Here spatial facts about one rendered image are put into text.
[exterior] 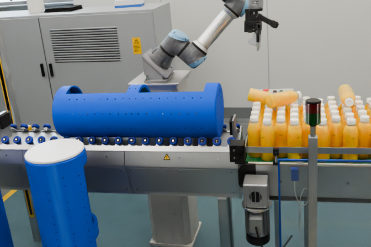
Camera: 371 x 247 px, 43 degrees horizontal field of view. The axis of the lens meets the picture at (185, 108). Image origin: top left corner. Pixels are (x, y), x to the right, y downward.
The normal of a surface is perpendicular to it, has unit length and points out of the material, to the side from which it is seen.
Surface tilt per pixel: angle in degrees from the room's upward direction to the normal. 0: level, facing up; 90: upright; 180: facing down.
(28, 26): 90
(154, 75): 90
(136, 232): 0
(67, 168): 90
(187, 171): 109
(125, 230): 0
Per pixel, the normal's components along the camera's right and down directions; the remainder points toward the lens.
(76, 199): 0.66, 0.18
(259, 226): -0.21, 0.33
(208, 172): -0.15, 0.64
